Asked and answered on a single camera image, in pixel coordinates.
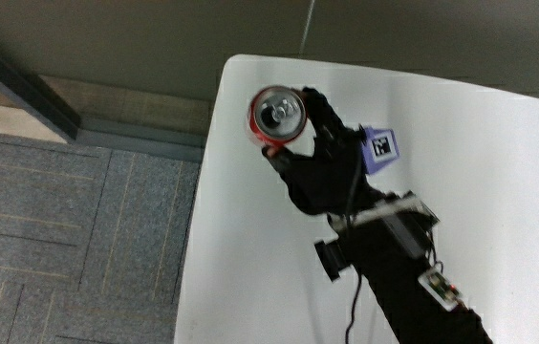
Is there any person's right hand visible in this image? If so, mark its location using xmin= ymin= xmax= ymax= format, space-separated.
xmin=261 ymin=86 xmax=401 ymax=217

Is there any red soda can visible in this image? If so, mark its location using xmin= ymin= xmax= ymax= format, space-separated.
xmin=248 ymin=85 xmax=309 ymax=149

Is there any black wrist sensor box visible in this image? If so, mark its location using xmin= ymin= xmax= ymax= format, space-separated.
xmin=326 ymin=190 xmax=441 ymax=262

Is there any small white circuit board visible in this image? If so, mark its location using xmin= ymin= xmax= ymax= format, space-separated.
xmin=417 ymin=267 xmax=464 ymax=312

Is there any grey skirting board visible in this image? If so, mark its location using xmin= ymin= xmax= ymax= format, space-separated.
xmin=75 ymin=116 xmax=206 ymax=164

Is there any black strap clip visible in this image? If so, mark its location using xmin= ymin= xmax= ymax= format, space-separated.
xmin=313 ymin=238 xmax=350 ymax=283

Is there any black cable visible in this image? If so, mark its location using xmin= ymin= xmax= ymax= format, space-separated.
xmin=343 ymin=267 xmax=364 ymax=344

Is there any dark door frame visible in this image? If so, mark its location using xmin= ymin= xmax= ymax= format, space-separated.
xmin=0 ymin=22 xmax=82 ymax=142

